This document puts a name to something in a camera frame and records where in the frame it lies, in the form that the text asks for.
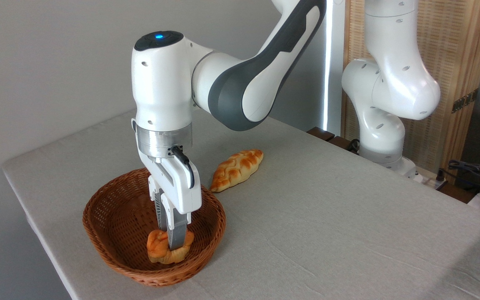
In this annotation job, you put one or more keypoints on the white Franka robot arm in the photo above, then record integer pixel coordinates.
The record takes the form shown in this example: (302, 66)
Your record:
(161, 83)

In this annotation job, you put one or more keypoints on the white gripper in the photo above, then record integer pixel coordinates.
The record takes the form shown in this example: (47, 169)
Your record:
(183, 187)

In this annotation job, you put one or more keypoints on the brown woven wicker basket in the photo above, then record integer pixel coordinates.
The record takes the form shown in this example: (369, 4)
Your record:
(115, 225)

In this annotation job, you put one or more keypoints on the dark metal screen hinge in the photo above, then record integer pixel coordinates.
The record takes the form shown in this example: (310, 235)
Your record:
(465, 101)

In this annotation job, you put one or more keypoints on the dark wooden block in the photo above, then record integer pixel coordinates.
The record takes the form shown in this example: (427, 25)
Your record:
(342, 142)
(320, 133)

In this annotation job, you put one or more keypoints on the grey tablecloth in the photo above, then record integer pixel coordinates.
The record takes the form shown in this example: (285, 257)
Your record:
(327, 233)

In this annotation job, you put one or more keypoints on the white vertical light strip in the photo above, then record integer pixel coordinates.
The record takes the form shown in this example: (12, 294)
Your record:
(328, 83)

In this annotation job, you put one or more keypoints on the long braided bread loaf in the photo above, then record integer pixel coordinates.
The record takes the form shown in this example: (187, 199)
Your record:
(236, 168)

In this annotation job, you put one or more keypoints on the white power strip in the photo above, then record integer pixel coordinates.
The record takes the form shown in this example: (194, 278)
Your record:
(425, 178)

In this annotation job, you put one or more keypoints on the round orange bread roll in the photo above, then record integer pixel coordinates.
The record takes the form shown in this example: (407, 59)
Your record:
(158, 250)

